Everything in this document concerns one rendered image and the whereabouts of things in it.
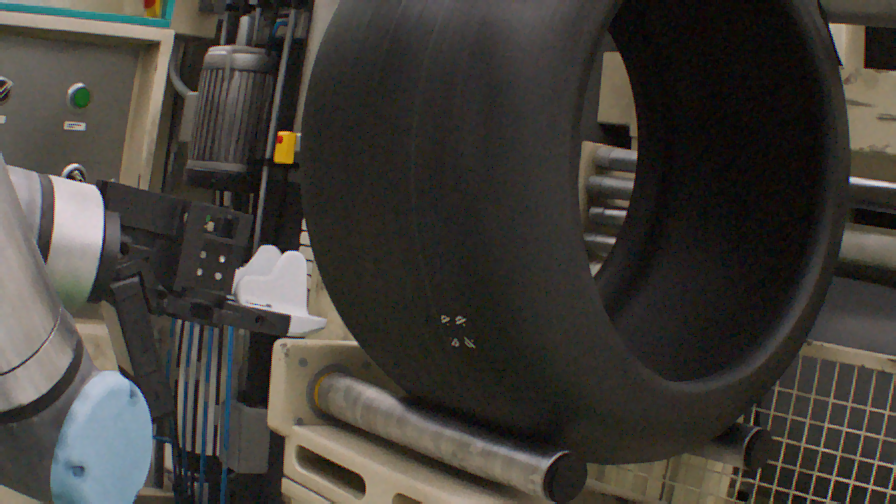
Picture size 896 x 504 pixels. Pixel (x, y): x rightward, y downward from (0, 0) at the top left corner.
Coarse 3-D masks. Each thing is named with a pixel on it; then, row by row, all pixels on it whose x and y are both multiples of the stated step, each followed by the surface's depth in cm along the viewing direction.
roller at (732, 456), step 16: (736, 432) 110; (752, 432) 109; (768, 432) 110; (704, 448) 113; (720, 448) 111; (736, 448) 109; (752, 448) 108; (768, 448) 110; (736, 464) 110; (752, 464) 108
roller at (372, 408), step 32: (320, 384) 116; (352, 384) 114; (352, 416) 112; (384, 416) 108; (416, 416) 105; (448, 416) 103; (416, 448) 105; (448, 448) 100; (480, 448) 97; (512, 448) 95; (544, 448) 93; (512, 480) 94; (544, 480) 91; (576, 480) 92
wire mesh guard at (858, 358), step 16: (800, 352) 127; (816, 352) 125; (832, 352) 123; (848, 352) 121; (864, 352) 119; (880, 368) 117; (832, 400) 123; (752, 416) 133; (784, 416) 129; (816, 448) 124; (688, 464) 140; (784, 464) 128; (816, 464) 124; (880, 464) 116; (608, 480) 151; (720, 480) 136; (832, 480) 121; (848, 480) 120; (720, 496) 136; (752, 496) 131; (848, 496) 119
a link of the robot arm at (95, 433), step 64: (0, 192) 51; (0, 256) 51; (0, 320) 52; (64, 320) 57; (0, 384) 54; (64, 384) 56; (128, 384) 60; (0, 448) 57; (64, 448) 56; (128, 448) 60
